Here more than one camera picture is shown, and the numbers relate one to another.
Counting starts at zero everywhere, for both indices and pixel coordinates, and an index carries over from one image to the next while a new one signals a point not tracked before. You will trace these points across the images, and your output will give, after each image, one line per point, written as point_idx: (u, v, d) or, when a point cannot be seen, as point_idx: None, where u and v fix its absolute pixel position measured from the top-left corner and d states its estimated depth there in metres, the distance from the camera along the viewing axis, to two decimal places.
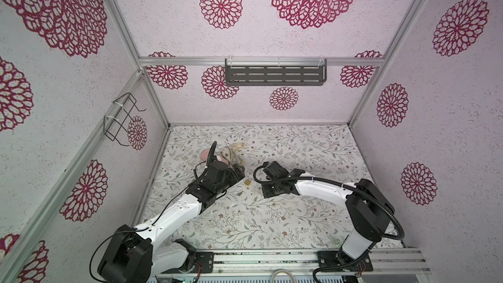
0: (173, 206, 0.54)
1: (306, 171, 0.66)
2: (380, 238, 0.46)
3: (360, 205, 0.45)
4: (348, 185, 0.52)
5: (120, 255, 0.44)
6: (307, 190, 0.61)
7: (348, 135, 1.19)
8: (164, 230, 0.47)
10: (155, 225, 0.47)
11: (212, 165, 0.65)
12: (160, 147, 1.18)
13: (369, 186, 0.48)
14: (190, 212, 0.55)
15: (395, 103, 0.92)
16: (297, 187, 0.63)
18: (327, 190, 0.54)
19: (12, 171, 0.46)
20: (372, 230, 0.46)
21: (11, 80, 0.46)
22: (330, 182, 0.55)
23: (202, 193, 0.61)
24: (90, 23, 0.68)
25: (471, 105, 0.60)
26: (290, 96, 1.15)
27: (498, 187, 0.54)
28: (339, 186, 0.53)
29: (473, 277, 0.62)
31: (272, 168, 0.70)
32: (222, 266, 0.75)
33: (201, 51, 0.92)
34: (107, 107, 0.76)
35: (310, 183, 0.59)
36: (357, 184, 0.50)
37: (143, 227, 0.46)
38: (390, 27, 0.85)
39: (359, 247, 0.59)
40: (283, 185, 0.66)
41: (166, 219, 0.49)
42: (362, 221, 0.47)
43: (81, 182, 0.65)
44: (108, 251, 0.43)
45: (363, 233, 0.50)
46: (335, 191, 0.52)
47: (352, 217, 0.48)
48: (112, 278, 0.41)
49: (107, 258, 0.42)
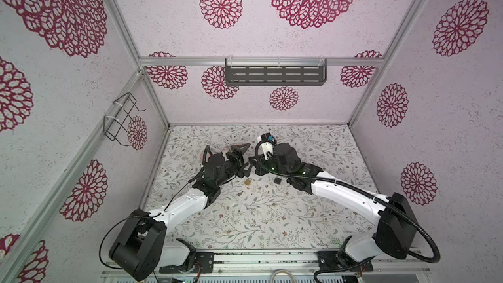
0: (183, 198, 0.56)
1: (323, 170, 0.57)
2: (403, 257, 0.44)
3: (394, 223, 0.41)
4: (380, 198, 0.46)
5: (133, 239, 0.46)
6: (324, 192, 0.55)
7: (348, 135, 1.19)
8: (175, 215, 0.50)
10: (167, 211, 0.50)
11: (209, 162, 0.63)
12: (160, 146, 1.19)
13: (403, 202, 0.44)
14: (197, 204, 0.58)
15: (395, 103, 0.92)
16: (313, 187, 0.56)
18: (353, 200, 0.49)
19: (12, 171, 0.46)
20: (399, 249, 0.44)
21: (11, 80, 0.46)
22: (358, 191, 0.49)
23: (207, 188, 0.64)
24: (90, 23, 0.68)
25: (471, 105, 0.60)
26: (290, 96, 1.15)
27: (498, 187, 0.54)
28: (369, 198, 0.47)
29: (473, 277, 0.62)
31: (289, 156, 0.59)
32: (222, 266, 0.75)
33: (201, 51, 0.92)
34: (108, 107, 0.77)
35: (332, 187, 0.52)
36: (390, 198, 0.46)
37: (156, 213, 0.48)
38: (390, 27, 0.85)
39: (365, 253, 0.58)
40: (296, 181, 0.58)
41: (177, 206, 0.52)
42: (390, 238, 0.44)
43: (81, 182, 0.65)
44: (122, 234, 0.44)
45: (388, 249, 0.47)
46: (364, 202, 0.47)
47: (378, 232, 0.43)
48: (125, 261, 0.42)
49: (120, 241, 0.44)
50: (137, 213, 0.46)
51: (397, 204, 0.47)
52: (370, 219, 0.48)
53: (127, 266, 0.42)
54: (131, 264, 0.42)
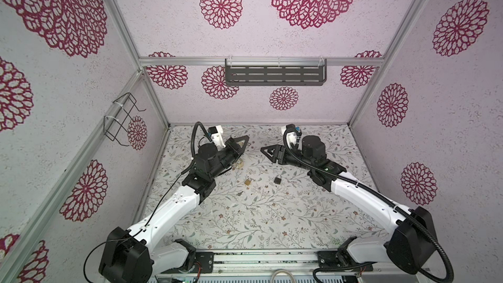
0: (168, 203, 0.51)
1: (347, 171, 0.56)
2: (413, 271, 0.43)
3: (411, 234, 0.40)
4: (402, 209, 0.45)
5: (118, 257, 0.44)
6: (344, 192, 0.54)
7: (349, 135, 1.19)
8: (160, 227, 0.46)
10: (149, 225, 0.45)
11: (200, 154, 0.56)
12: (161, 147, 1.18)
13: (427, 216, 0.42)
14: (187, 205, 0.53)
15: (395, 103, 0.92)
16: (333, 185, 0.56)
18: (372, 204, 0.48)
19: (12, 171, 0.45)
20: (410, 262, 0.42)
21: (11, 80, 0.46)
22: (378, 197, 0.48)
23: (200, 183, 0.58)
24: (90, 23, 0.68)
25: (471, 104, 0.60)
26: (290, 96, 1.15)
27: (498, 187, 0.54)
28: (390, 205, 0.46)
29: (473, 277, 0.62)
31: (317, 150, 0.57)
32: (222, 266, 0.75)
33: (201, 51, 0.92)
34: (108, 107, 0.77)
35: (352, 188, 0.52)
36: (412, 211, 0.44)
37: (137, 229, 0.44)
38: (390, 27, 0.85)
39: (369, 257, 0.58)
40: (316, 175, 0.59)
41: (160, 217, 0.47)
42: (403, 250, 0.43)
43: (81, 182, 0.65)
44: (105, 254, 0.42)
45: (397, 259, 0.45)
46: (383, 209, 0.46)
47: (392, 241, 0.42)
48: (114, 278, 0.41)
49: (106, 260, 0.42)
50: (118, 230, 0.43)
51: (419, 217, 0.45)
52: (385, 228, 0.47)
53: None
54: None
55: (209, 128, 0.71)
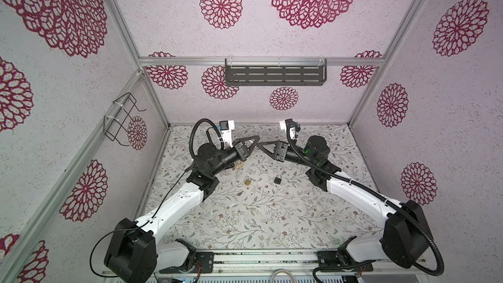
0: (174, 197, 0.52)
1: (342, 171, 0.58)
2: (408, 265, 0.43)
3: (401, 226, 0.41)
4: (392, 202, 0.46)
5: (124, 248, 0.45)
6: (338, 191, 0.57)
7: (348, 135, 1.19)
8: (166, 221, 0.47)
10: (156, 217, 0.46)
11: (199, 155, 0.56)
12: (161, 147, 1.18)
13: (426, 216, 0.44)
14: (192, 200, 0.54)
15: (395, 103, 0.92)
16: (329, 184, 0.58)
18: (364, 200, 0.50)
19: (12, 171, 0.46)
20: (404, 255, 0.43)
21: (11, 80, 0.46)
22: (370, 192, 0.50)
23: (203, 181, 0.60)
24: (90, 23, 0.68)
25: (471, 105, 0.60)
26: (290, 96, 1.15)
27: (498, 187, 0.54)
28: (381, 200, 0.48)
29: (473, 277, 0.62)
31: (321, 154, 0.57)
32: (222, 266, 0.75)
33: (202, 51, 0.92)
34: (108, 107, 0.77)
35: (346, 186, 0.54)
36: (403, 205, 0.45)
37: (143, 221, 0.45)
38: (390, 27, 0.85)
39: (367, 256, 0.58)
40: (314, 175, 0.61)
41: (166, 209, 0.48)
42: (395, 244, 0.44)
43: (81, 182, 0.65)
44: (111, 245, 0.43)
45: (391, 253, 0.46)
46: (375, 204, 0.47)
47: (385, 235, 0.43)
48: (120, 269, 0.42)
49: (111, 251, 0.43)
50: (125, 221, 0.44)
51: (410, 211, 0.46)
52: (378, 223, 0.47)
53: (122, 276, 0.41)
54: (125, 274, 0.41)
55: (220, 122, 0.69)
